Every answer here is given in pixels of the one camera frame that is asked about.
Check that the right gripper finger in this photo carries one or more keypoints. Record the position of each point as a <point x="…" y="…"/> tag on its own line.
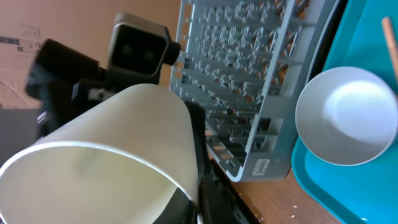
<point x="218" y="203"/>

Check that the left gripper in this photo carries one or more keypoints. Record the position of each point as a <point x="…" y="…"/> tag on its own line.
<point x="69" y="83"/>

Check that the small white cup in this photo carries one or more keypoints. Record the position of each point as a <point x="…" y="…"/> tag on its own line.
<point x="119" y="162"/>

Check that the grey bowl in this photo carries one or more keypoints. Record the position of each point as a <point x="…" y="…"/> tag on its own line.
<point x="347" y="116"/>

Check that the wooden chopstick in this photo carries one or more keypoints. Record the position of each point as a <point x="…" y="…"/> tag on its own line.
<point x="391" y="42"/>

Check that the grey plastic dish rack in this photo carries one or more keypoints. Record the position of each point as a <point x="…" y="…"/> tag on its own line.
<point x="245" y="63"/>

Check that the teal serving tray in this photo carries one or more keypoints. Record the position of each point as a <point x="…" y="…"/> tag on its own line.
<point x="366" y="193"/>

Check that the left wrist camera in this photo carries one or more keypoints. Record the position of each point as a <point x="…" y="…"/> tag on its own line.
<point x="140" y="47"/>

